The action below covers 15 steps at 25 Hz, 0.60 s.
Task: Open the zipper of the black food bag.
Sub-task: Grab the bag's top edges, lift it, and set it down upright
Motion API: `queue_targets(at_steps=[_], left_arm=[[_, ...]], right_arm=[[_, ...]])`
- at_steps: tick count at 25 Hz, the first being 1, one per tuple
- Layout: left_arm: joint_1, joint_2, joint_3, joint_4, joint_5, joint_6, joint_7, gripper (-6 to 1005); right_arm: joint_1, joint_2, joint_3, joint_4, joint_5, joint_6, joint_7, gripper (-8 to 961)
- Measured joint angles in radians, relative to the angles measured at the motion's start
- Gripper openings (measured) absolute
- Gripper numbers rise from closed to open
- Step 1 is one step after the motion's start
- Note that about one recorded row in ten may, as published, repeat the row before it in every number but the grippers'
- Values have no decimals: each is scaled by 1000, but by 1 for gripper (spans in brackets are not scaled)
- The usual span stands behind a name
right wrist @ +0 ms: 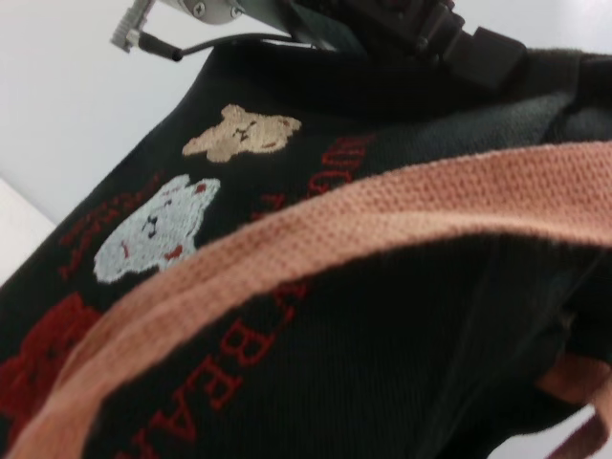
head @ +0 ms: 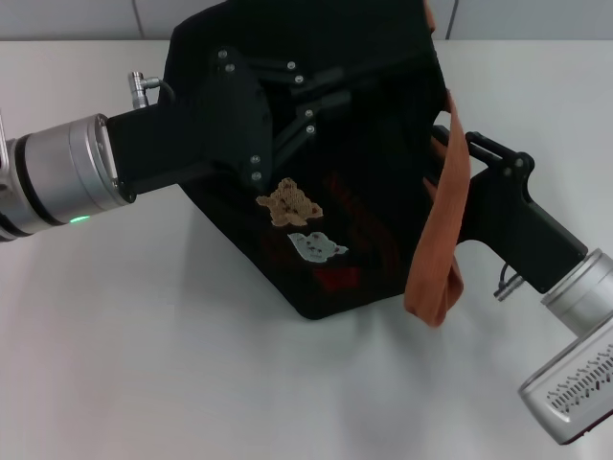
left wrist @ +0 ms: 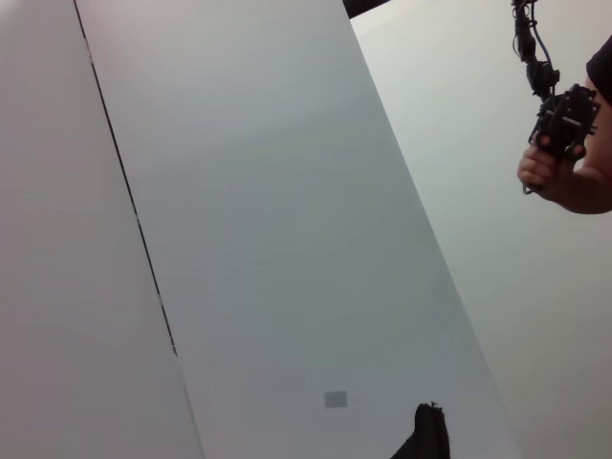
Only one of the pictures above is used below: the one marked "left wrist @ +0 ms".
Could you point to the grey wall label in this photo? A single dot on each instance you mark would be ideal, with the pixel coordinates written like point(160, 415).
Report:
point(335, 399)

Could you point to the operator hand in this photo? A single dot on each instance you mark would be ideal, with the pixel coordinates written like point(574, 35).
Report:
point(554, 179)

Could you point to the operator bare forearm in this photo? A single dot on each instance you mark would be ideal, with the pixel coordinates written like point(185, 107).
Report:
point(593, 191)

